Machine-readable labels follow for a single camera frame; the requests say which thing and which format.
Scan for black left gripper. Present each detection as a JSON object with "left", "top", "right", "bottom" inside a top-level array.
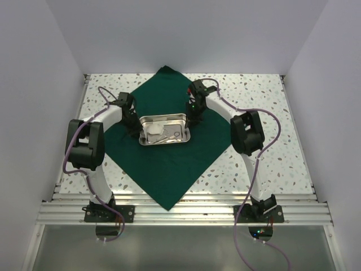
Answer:
[{"left": 120, "top": 111, "right": 144, "bottom": 139}]

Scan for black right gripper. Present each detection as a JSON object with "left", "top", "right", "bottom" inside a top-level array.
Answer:
[{"left": 185, "top": 102, "right": 206, "bottom": 129}]

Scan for steel instrument tray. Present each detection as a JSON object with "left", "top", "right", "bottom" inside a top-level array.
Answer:
[{"left": 139, "top": 113, "right": 191, "bottom": 146}]

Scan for steel surgical scissors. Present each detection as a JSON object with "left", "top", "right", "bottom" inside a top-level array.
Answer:
[{"left": 153, "top": 132, "right": 180, "bottom": 144}]

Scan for green surgical cloth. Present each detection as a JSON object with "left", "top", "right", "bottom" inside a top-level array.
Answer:
[{"left": 104, "top": 66, "right": 231, "bottom": 211}]

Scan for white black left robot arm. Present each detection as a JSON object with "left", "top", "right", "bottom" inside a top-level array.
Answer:
[{"left": 63, "top": 100, "right": 142, "bottom": 222}]

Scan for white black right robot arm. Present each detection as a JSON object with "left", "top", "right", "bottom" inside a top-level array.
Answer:
[{"left": 186, "top": 91, "right": 277, "bottom": 222}]

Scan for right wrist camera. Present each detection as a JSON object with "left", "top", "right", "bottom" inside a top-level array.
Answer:
[{"left": 187, "top": 80, "right": 217, "bottom": 97}]

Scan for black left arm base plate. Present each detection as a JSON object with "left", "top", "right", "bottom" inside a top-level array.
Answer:
[{"left": 82, "top": 205, "right": 135, "bottom": 223}]

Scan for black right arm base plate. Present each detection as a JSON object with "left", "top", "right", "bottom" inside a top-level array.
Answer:
[{"left": 236, "top": 204, "right": 285, "bottom": 224}]

